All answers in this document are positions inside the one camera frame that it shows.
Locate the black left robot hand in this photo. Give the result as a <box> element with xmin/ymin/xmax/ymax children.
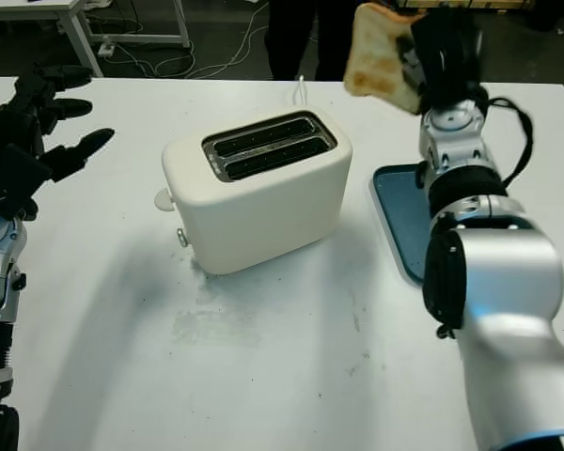
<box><xmin>0</xmin><ymin>64</ymin><xmax>116</xmax><ymax>184</ymax></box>

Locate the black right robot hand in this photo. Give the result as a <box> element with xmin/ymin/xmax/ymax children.
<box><xmin>394</xmin><ymin>3</ymin><xmax>490</xmax><ymax>117</ymax></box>

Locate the toast slice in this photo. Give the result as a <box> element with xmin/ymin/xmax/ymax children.
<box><xmin>342</xmin><ymin>2</ymin><xmax>429</xmax><ymax>117</ymax></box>

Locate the person in black trousers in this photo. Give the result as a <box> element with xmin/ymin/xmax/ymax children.
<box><xmin>262</xmin><ymin>0</ymin><xmax>358</xmax><ymax>82</ymax></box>

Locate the white two-slot toaster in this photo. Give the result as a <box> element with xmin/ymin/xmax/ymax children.
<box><xmin>152</xmin><ymin>109</ymin><xmax>353</xmax><ymax>276</ymax></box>

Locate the wooden pallet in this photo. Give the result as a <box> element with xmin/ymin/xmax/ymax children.
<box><xmin>401</xmin><ymin>0</ymin><xmax>564</xmax><ymax>10</ymax></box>

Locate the black bulky object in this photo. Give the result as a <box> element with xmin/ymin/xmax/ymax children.
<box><xmin>528</xmin><ymin>0</ymin><xmax>564</xmax><ymax>32</ymax></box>

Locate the blue plastic tray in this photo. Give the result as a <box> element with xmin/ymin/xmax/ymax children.
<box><xmin>369</xmin><ymin>162</ymin><xmax>433</xmax><ymax>286</ymax></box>

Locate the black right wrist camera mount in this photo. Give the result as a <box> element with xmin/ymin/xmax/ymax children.
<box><xmin>409</xmin><ymin>13</ymin><xmax>457</xmax><ymax>98</ymax></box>

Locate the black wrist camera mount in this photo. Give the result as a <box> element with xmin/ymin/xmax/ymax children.
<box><xmin>0</xmin><ymin>143</ymin><xmax>53</xmax><ymax>220</ymax></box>
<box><xmin>409</xmin><ymin>13</ymin><xmax>457</xmax><ymax>98</ymax></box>

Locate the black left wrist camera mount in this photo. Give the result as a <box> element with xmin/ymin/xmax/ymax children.
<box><xmin>0</xmin><ymin>143</ymin><xmax>53</xmax><ymax>220</ymax></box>

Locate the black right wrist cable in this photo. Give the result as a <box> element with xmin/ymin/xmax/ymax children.
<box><xmin>486</xmin><ymin>96</ymin><xmax>535</xmax><ymax>189</ymax></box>

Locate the white metal-frame desk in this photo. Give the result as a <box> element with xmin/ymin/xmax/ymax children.
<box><xmin>0</xmin><ymin>0</ymin><xmax>192</xmax><ymax>79</ymax></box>

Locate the white toaster power cord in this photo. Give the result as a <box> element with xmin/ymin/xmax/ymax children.
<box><xmin>291</xmin><ymin>74</ymin><xmax>309</xmax><ymax>107</ymax></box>

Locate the white floor cable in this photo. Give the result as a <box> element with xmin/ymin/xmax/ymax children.
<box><xmin>154</xmin><ymin>0</ymin><xmax>274</xmax><ymax>79</ymax></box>

